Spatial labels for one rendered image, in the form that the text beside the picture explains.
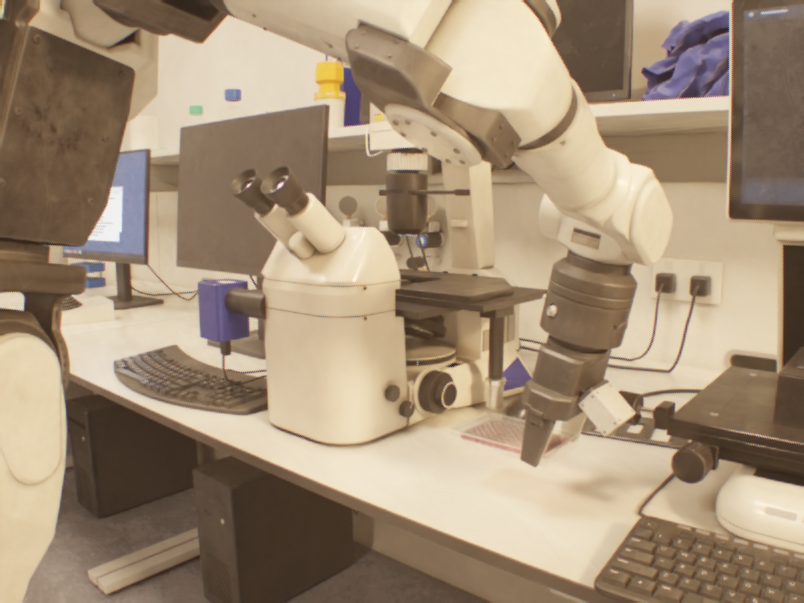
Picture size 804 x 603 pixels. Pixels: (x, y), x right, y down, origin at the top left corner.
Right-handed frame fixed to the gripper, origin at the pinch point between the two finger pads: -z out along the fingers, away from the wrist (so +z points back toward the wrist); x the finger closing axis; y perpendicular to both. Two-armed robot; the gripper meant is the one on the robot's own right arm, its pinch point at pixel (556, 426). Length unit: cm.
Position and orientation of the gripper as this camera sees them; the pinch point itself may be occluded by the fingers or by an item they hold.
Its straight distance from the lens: 74.2
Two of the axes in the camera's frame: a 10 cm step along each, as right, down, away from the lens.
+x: 6.5, -1.2, 7.5
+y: -7.4, -3.0, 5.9
